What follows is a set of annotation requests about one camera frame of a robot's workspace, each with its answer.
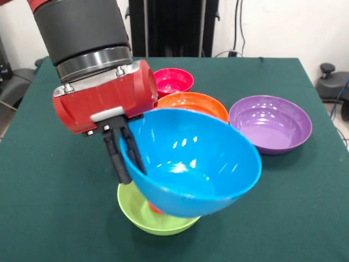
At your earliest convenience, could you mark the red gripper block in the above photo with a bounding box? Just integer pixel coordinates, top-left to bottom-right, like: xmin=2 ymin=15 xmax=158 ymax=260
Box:
xmin=52 ymin=59 xmax=159 ymax=185

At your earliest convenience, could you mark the blue bowl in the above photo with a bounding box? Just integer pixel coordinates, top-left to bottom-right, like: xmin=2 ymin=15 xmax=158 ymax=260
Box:
xmin=119 ymin=108 xmax=263 ymax=219

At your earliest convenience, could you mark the black chair base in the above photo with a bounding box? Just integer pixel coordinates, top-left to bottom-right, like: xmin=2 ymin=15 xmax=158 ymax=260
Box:
xmin=315 ymin=63 xmax=349 ymax=103
xmin=0 ymin=35 xmax=44 ymax=110

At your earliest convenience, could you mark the black wall cable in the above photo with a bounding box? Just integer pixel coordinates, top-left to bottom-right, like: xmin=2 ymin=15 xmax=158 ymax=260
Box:
xmin=233 ymin=0 xmax=246 ymax=57

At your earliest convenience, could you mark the orange bowl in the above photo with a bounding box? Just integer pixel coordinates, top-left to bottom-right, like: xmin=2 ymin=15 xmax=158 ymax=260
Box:
xmin=154 ymin=92 xmax=230 ymax=124

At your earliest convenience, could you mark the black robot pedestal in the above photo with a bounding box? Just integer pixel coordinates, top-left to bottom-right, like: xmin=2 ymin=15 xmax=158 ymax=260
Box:
xmin=124 ymin=0 xmax=220 ymax=58

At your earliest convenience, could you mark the small pink bowl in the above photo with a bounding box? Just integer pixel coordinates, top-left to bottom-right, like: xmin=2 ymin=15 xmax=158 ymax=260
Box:
xmin=153 ymin=68 xmax=195 ymax=98

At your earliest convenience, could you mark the red cup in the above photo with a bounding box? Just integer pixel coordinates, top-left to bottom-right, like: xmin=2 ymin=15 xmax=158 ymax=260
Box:
xmin=148 ymin=201 xmax=164 ymax=215

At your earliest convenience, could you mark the green bowl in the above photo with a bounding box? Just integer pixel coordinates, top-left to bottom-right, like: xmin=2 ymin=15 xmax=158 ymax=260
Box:
xmin=117 ymin=180 xmax=202 ymax=236

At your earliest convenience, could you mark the dark green table cloth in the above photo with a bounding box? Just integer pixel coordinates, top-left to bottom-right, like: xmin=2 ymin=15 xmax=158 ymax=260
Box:
xmin=0 ymin=56 xmax=349 ymax=262

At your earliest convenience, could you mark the purple bowl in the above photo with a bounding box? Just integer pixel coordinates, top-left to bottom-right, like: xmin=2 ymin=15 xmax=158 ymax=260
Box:
xmin=228 ymin=95 xmax=312 ymax=156

